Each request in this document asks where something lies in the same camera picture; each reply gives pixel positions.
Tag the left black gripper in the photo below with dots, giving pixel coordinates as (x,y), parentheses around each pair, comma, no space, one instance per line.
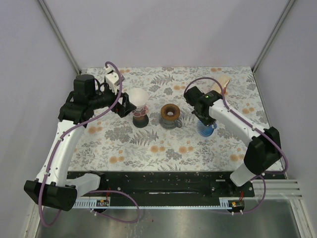
(125,108)

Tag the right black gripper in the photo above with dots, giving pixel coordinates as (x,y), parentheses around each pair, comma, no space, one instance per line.
(207,122)

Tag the white paper coffee filter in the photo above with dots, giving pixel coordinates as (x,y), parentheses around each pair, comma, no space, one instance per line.
(138,97)

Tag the dark carafe with red rim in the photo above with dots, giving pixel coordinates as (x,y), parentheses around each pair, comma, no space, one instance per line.
(141,122)

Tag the blue glass dripper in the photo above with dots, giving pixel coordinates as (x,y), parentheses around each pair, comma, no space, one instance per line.
(205,131)

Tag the coffee filter pack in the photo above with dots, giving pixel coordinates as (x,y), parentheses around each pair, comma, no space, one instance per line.
(224,81)

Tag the clear glass pitcher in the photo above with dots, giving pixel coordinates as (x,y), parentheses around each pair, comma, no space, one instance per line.
(170,120)

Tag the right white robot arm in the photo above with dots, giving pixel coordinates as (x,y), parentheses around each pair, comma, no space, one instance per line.
(263,145)

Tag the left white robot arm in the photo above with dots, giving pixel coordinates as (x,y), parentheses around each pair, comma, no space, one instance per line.
(55,168)

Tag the floral patterned table mat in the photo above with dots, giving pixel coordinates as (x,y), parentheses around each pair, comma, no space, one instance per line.
(112,143)

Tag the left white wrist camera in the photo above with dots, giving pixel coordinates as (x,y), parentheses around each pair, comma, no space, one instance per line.
(112,81)

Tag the right aluminium frame post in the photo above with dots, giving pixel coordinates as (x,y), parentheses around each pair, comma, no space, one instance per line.
(270,40)

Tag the aluminium frame post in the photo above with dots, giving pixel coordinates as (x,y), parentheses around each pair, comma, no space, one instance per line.
(270,40)
(60,38)

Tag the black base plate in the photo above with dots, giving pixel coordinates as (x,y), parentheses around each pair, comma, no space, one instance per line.
(173,175)

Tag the white slotted cable duct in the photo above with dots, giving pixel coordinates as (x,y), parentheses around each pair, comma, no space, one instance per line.
(125,203)

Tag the left aluminium frame post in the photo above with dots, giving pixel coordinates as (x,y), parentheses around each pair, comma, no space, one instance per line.
(60,38)

